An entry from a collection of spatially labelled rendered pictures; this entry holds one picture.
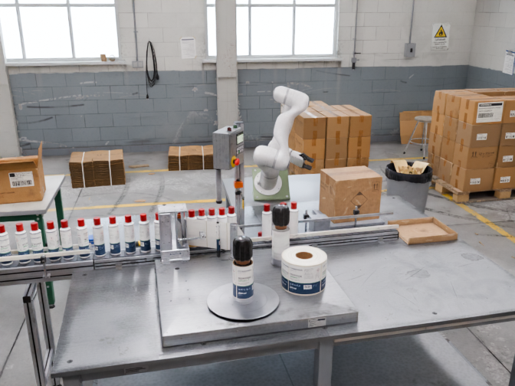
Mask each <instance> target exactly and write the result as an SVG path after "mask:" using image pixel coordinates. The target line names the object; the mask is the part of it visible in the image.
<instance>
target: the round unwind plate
mask: <svg viewBox="0 0 515 386"><path fill-rule="evenodd" d="M253 297H254V300H253V301H252V302H251V303H249V304H244V305H241V304H237V303H235V302H234V301H233V283H228V284H225V285H223V286H220V287H218V288H216V289H214V290H213V291H212V292H211V293H210V294H209V295H208V298H207V304H208V307H209V309H210V310H211V311H212V312H214V313H215V314H217V315H219V316H222V317H225V318H227V319H236V320H249V319H257V318H261V317H263V316H266V315H268V314H270V313H271V312H273V311H274V310H275V309H276V308H277V307H278V304H279V296H278V294H277V293H276V292H275V291H274V290H273V289H271V288H270V287H268V286H265V285H263V284H260V283H254V295H253Z"/></svg>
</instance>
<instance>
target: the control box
mask: <svg viewBox="0 0 515 386"><path fill-rule="evenodd" d="M228 127H231V130H232V132H227V128H228ZM242 131H243V137H244V129H242V128H241V127H238V128H237V129H233V126H226V127H224V128H222V129H219V130H217V131H215V132H213V133H212V139H213V166H214V168H216V169H223V170H231V169H233V168H234V167H236V165H235V164H233V160H234V159H236V158H238V159H239V160H240V163H239V164H241V163H242V162H243V161H244V152H242V153H240V154H238V155H236V148H237V147H239V146H241V145H243V144H244V142H242V143H240V144H238V145H237V143H236V134H238V133H240V132H242Z"/></svg>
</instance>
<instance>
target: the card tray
mask: <svg viewBox="0 0 515 386"><path fill-rule="evenodd" d="M393 224H398V225H399V228H396V230H398V232H399V237H400V238H401V239H402V240H404V242H406V243H407V244H408V245H409V244H424V243H431V242H439V241H447V240H457V239H458V233H457V232H455V231H454V230H452V229H451V228H450V227H448V226H447V225H445V224H443V223H442V222H441V221H439V220H438V219H437V218H435V217H427V218H411V219H402V220H394V221H388V225H393Z"/></svg>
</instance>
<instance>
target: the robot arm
mask: <svg viewBox="0 0 515 386"><path fill-rule="evenodd" d="M273 97H274V99H275V100H276V101H277V102H278V103H282V104H284V108H283V112H282V114H280V115H279V117H278V118H277V121H276V123H275V126H274V137H273V139H272V141H270V143H269V145H268V146H258V147H257V148H256V149H255V150H254V154H253V159H254V162H255V164H256V165H257V166H258V167H259V168H260V169H261V172H259V173H258V174H257V175H256V177H255V179H254V186H255V188H256V189H257V191H258V192H259V193H261V194H263V195H275V194H276V193H278V192H279V191H280V188H281V186H282V181H281V178H280V176H279V172H280V171H284V170H286V169H287V168H288V167H289V165H290V162H291V163H293V164H295V165H297V166H299V167H300V168H306V169H308V170H311V169H312V166H310V165H306V164H305V163H304V162H305V160H307V161H308V162H311V163H313V161H314V159H312V158H311V157H309V156H307V155H306V154H305V153H300V152H296V151H293V150H292V149H290V148H288V137H289V134H290V131H291V129H292V125H293V123H294V119H295V118H296V117H297V116H298V115H299V114H301V113H302V112H303V111H305V110H306V109H307V107H308V106H309V103H310V99H309V97H308V96H307V95H306V94H305V93H302V92H300V91H297V90H292V89H290V88H287V87H282V86H280V87H276V88H275V89H274V92H273Z"/></svg>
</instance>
